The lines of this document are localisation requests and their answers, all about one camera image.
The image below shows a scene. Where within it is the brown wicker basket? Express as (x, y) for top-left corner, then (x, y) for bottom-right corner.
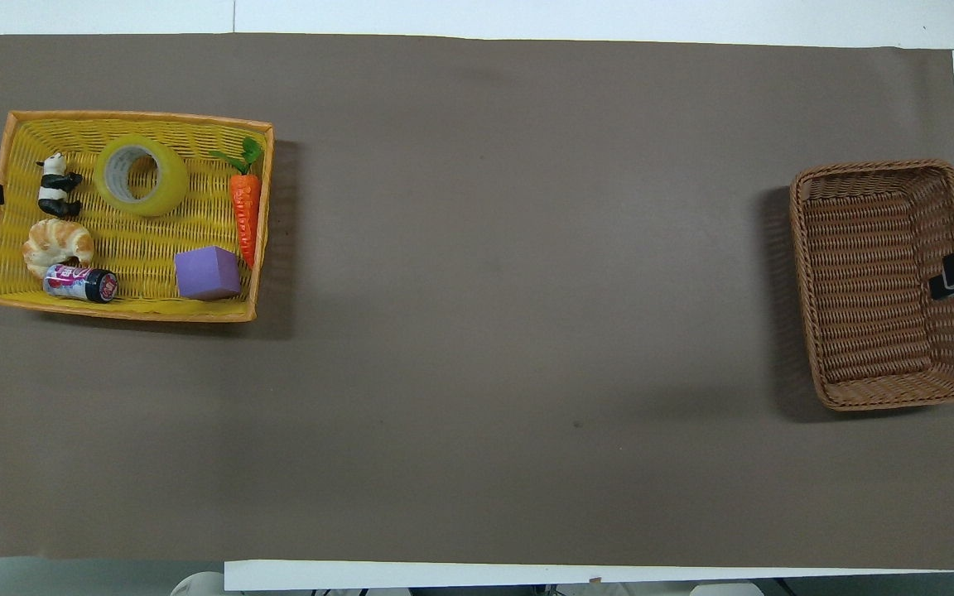
(789, 160), (954, 411)

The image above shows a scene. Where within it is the croissant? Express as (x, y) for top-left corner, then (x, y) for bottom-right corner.
(22, 219), (95, 279)

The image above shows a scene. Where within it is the yellow tape roll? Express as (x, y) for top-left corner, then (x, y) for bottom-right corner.
(94, 134), (190, 218)

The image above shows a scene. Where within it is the small pink drink can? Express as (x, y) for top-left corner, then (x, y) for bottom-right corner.
(43, 263), (120, 304)

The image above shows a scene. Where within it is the panda toy figure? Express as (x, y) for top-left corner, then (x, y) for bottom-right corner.
(36, 152), (84, 219)

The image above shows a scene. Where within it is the purple foam cube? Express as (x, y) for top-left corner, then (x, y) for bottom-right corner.
(175, 246), (243, 300)

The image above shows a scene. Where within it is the orange toy carrot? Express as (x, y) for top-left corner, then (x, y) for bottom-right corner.
(210, 137), (264, 270)

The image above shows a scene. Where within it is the yellow wicker basket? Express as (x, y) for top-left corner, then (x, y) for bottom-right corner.
(0, 111), (275, 323)

